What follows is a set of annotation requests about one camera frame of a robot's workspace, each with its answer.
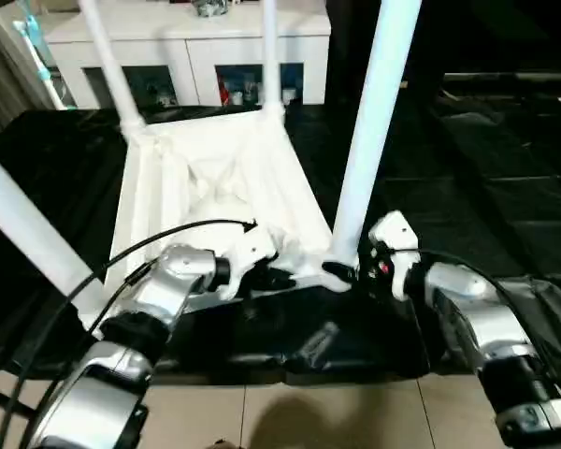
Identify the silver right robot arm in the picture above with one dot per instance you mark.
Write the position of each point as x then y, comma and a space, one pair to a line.
486, 318

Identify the white plastic table top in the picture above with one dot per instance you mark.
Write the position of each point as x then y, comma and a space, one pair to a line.
215, 178

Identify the white pole with blue band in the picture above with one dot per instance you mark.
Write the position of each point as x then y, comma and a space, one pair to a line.
37, 61

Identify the white glass-door cabinet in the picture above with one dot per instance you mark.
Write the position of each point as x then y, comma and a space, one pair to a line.
168, 33

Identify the grey crumpled object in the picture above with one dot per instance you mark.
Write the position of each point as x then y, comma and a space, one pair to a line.
210, 6

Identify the black plastic mat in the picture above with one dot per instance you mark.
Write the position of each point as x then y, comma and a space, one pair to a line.
486, 187

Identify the grey curtain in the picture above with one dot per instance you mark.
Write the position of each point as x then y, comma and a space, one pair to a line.
0, 75

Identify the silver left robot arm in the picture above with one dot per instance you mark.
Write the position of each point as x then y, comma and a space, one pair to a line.
140, 309

